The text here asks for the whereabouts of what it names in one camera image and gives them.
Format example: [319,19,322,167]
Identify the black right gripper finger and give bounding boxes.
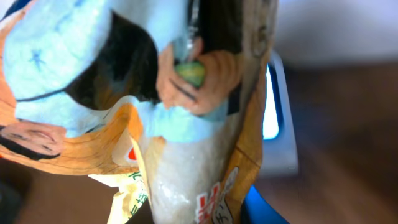
[241,185,289,224]

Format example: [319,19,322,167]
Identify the cream wipes pack blue edges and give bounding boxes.
[1,0,278,223]

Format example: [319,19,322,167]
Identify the white barcode scanner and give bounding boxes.
[259,51,299,177]

